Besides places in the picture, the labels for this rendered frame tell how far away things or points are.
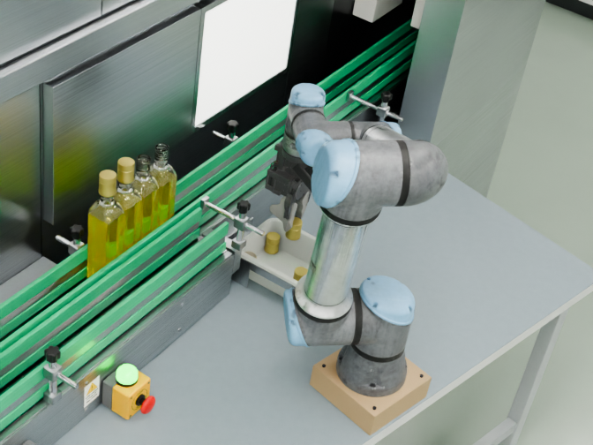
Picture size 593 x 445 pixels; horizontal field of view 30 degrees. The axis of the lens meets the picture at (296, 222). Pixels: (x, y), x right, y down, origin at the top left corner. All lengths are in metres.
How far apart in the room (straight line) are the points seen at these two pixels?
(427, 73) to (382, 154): 1.21
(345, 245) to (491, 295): 0.82
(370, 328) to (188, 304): 0.43
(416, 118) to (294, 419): 1.13
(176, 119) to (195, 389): 0.64
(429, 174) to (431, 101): 1.21
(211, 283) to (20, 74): 0.67
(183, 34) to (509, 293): 1.01
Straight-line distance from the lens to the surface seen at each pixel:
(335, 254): 2.02
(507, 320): 2.69
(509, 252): 2.90
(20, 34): 2.11
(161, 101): 2.51
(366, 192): 1.88
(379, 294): 2.22
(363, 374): 2.31
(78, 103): 2.27
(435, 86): 3.07
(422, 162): 1.90
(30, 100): 2.20
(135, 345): 2.31
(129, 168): 2.25
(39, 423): 2.17
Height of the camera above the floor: 2.48
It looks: 38 degrees down
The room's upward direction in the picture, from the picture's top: 10 degrees clockwise
